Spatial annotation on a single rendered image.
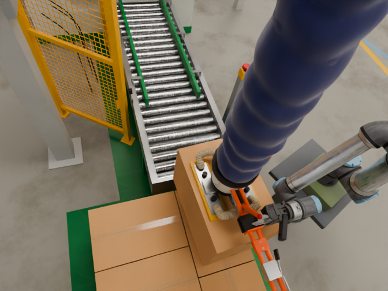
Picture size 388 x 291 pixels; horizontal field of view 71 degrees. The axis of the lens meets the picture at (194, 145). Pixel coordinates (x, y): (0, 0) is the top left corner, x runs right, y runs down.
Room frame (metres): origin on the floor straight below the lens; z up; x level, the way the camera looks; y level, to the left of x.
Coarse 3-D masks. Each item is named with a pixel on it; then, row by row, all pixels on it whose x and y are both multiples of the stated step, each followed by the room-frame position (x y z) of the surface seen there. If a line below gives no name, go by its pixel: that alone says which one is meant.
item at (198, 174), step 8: (192, 168) 0.70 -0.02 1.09; (208, 168) 0.73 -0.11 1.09; (200, 176) 0.66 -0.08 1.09; (208, 176) 0.68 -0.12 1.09; (200, 184) 0.62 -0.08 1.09; (200, 192) 0.58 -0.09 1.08; (216, 192) 0.59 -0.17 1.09; (208, 200) 0.54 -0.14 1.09; (216, 200) 0.55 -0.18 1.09; (208, 208) 0.50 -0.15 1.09; (224, 208) 0.52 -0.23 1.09; (208, 216) 0.47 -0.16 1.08; (216, 216) 0.47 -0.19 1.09
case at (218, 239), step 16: (208, 144) 0.89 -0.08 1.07; (176, 160) 0.80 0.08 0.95; (192, 160) 0.76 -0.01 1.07; (208, 160) 0.79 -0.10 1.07; (176, 176) 0.77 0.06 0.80; (192, 176) 0.66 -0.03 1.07; (192, 192) 0.58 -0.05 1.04; (256, 192) 0.66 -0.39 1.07; (192, 208) 0.54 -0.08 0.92; (192, 224) 0.50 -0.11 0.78; (208, 224) 0.43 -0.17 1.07; (224, 224) 0.45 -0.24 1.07; (208, 240) 0.37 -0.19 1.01; (224, 240) 0.37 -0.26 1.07; (240, 240) 0.39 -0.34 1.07; (208, 256) 0.32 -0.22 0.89; (224, 256) 0.36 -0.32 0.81
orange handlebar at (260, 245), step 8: (232, 192) 0.57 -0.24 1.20; (240, 192) 0.58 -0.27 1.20; (240, 208) 0.49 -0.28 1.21; (256, 232) 0.41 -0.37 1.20; (256, 240) 0.37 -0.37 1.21; (264, 240) 0.38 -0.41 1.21; (256, 248) 0.33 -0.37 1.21; (264, 248) 0.34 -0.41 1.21; (272, 256) 0.32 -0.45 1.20; (280, 280) 0.23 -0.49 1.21; (272, 288) 0.19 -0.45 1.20
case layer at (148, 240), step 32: (96, 224) 0.41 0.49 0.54; (128, 224) 0.46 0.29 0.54; (160, 224) 0.52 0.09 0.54; (96, 256) 0.23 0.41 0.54; (128, 256) 0.27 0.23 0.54; (160, 256) 0.32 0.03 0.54; (192, 256) 0.37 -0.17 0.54; (96, 288) 0.06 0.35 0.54; (128, 288) 0.10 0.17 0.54; (160, 288) 0.14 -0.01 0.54; (192, 288) 0.19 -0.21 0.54; (224, 288) 0.23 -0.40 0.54; (256, 288) 0.28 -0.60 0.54
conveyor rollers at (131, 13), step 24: (120, 24) 2.43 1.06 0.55; (144, 24) 2.53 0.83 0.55; (144, 48) 2.17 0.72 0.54; (168, 48) 2.29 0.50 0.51; (144, 72) 1.84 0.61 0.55; (168, 72) 1.93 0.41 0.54; (192, 96) 1.69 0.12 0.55; (144, 120) 1.31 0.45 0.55; (168, 120) 1.39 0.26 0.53; (192, 120) 1.44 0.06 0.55; (168, 144) 1.14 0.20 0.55; (168, 168) 0.94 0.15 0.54
